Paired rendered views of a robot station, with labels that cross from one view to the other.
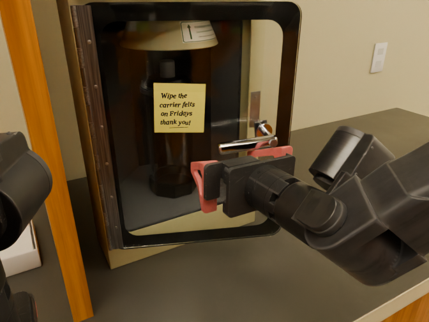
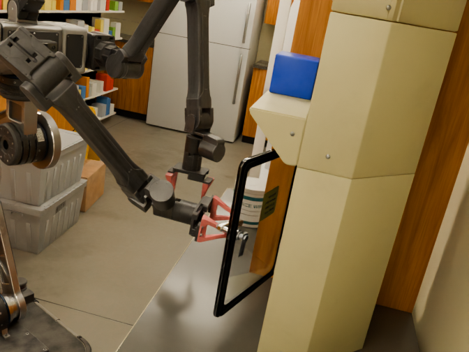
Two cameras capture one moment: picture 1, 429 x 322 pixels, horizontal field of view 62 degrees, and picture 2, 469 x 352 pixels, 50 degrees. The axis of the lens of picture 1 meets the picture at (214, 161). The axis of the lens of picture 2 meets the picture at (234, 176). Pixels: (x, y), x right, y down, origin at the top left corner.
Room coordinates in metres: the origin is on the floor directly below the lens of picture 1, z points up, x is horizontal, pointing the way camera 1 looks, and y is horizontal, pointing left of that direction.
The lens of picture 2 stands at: (1.16, -0.92, 1.71)
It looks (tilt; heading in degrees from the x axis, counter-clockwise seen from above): 20 degrees down; 128
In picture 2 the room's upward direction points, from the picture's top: 10 degrees clockwise
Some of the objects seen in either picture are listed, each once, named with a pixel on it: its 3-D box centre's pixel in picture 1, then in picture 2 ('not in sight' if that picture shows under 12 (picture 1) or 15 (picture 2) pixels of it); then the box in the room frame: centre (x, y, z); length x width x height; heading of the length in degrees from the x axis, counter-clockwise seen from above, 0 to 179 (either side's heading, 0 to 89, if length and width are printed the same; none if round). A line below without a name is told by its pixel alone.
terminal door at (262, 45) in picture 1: (196, 139); (259, 225); (0.53, 0.03, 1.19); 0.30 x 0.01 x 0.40; 98
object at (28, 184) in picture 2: not in sight; (39, 163); (-1.68, 0.68, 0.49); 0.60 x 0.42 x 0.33; 119
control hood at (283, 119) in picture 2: not in sight; (283, 121); (0.54, 0.02, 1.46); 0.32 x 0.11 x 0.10; 119
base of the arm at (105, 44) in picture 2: not in sight; (108, 54); (-0.29, 0.14, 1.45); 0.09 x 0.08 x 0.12; 93
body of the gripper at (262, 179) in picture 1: (272, 191); (188, 212); (0.38, -0.07, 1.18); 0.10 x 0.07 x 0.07; 121
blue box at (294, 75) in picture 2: not in sight; (295, 75); (0.49, 0.11, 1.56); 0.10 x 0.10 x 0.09; 29
